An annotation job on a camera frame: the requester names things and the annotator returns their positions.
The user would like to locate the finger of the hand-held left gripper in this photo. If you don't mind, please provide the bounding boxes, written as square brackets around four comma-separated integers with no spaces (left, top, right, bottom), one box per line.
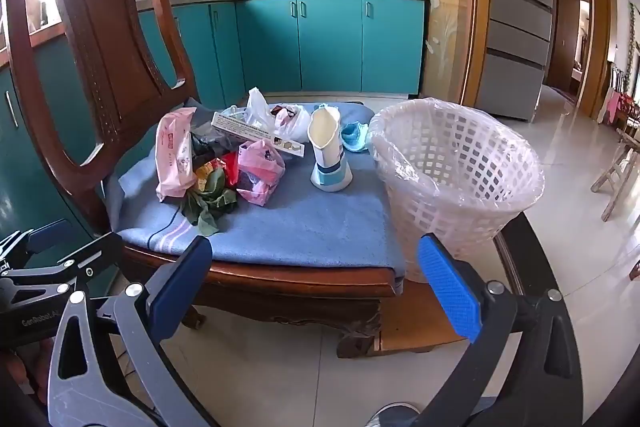
[0,219,76,265]
[0,232,123,303]

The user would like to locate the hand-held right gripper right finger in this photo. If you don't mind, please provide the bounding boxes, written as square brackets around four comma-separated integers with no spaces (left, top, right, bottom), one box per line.
[417,233,583,427]

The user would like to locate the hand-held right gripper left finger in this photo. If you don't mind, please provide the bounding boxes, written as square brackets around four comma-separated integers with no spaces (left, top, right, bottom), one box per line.
[47,236,221,427]

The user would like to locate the white plastic lattice basket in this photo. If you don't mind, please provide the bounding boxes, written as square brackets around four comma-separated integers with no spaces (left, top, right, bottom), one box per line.
[367,98,546,283]

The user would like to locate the green vegetable leaves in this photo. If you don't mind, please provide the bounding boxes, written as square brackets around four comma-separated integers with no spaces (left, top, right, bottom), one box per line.
[180,169,238,238]

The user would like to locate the red wrapper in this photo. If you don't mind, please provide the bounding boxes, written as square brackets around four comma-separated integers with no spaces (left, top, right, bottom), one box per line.
[195,152,241,190]

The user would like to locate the pink wet wipes pack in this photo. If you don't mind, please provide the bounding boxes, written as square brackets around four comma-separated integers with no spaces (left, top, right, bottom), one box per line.
[155,108,198,202]

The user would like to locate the pink plastic bag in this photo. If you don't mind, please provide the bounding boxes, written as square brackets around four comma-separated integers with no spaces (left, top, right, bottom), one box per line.
[236,138,287,208]

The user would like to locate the black plastic bag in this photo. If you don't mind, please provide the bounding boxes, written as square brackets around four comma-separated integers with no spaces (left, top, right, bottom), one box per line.
[190,132,238,168]

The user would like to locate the long cardboard box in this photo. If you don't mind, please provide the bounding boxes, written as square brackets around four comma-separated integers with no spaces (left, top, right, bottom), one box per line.
[211,111,306,158]

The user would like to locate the light blue embossed wipe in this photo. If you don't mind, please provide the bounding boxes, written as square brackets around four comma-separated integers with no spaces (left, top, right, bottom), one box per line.
[341,121,373,154]

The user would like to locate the white plastic bag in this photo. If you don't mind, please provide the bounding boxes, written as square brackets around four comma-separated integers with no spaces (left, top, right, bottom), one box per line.
[222,87,313,145]

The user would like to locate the white blue paper carton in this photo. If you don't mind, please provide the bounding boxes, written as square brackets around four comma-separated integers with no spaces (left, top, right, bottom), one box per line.
[306,103,353,192]

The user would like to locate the blue striped cloth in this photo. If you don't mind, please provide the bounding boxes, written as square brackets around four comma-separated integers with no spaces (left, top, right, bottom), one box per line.
[107,102,408,280]

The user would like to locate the small wooden stool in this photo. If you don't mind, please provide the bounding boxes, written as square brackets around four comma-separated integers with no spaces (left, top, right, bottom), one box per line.
[590,127,640,223]

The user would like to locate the carved wooden chair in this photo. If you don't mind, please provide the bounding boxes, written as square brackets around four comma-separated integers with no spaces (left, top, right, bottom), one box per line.
[0,0,406,358]

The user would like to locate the pink hanging garment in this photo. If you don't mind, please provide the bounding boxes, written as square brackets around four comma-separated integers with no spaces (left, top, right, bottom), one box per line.
[602,89,621,125]

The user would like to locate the grey refrigerator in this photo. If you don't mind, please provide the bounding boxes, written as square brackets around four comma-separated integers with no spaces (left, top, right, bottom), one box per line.
[475,0,553,122]

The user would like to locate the brown wooden door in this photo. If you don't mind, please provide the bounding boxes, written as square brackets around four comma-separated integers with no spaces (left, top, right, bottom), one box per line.
[545,0,593,102]

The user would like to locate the glass door with wooden frame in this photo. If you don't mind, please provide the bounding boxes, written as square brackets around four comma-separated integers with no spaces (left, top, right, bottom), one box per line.
[400,0,493,110]

